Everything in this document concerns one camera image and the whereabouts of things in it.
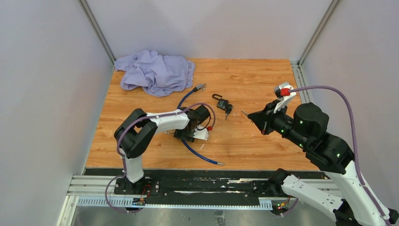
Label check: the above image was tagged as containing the small black padlock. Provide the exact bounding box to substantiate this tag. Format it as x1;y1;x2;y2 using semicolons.
212;94;229;110

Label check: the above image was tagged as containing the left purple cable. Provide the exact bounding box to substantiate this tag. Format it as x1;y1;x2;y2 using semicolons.
105;103;216;214

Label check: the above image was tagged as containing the blue cable lock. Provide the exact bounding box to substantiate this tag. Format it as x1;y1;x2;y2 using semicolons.
177;83;225;166

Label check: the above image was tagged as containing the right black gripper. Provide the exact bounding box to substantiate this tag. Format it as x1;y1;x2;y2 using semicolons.
247;98;308;148

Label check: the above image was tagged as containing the black head key pair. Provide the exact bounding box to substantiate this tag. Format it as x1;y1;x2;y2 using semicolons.
225;104;233;120

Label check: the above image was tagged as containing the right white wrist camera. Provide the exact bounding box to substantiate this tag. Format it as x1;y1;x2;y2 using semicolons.
273;81;296;113

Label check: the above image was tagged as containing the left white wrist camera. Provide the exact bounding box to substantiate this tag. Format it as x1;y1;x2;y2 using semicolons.
192;126;209;140

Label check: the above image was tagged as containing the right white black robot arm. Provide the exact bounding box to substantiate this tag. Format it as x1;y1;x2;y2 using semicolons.
248;101;399;226

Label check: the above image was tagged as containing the purple cable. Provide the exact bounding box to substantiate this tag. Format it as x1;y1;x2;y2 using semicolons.
290;85;392;226
105;103;216;214

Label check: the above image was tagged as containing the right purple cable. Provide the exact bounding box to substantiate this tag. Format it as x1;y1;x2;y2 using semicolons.
290;85;392;226

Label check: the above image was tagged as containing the crumpled lavender cloth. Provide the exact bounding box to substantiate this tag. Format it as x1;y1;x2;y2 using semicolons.
114;50;196;97

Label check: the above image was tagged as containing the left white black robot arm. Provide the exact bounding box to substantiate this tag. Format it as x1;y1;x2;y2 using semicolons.
114;105;213;194

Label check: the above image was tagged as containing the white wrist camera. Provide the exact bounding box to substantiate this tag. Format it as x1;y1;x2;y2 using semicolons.
273;81;296;113
192;126;209;140

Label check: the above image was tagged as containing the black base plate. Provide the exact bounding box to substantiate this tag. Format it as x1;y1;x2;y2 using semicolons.
104;168;328;208

